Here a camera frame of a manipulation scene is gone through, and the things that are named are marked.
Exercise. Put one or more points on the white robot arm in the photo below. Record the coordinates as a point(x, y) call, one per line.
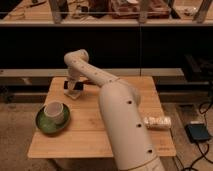
point(118, 102)

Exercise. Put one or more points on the white cup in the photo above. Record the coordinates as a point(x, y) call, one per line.
point(54, 111)

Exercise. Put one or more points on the dark blue foot pedal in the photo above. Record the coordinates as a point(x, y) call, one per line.
point(197, 133)

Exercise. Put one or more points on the clear plastic wrapped roll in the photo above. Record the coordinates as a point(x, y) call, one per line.
point(158, 123)

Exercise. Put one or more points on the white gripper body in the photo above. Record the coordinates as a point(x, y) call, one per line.
point(73, 77)

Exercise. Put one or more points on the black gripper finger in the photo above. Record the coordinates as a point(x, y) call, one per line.
point(79, 86)
point(66, 85)

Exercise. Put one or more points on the wooden table board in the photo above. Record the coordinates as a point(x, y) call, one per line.
point(85, 137)

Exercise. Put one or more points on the red object behind arm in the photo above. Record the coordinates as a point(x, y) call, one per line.
point(87, 81)

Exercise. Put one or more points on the green plate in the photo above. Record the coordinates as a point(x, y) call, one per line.
point(47, 126)

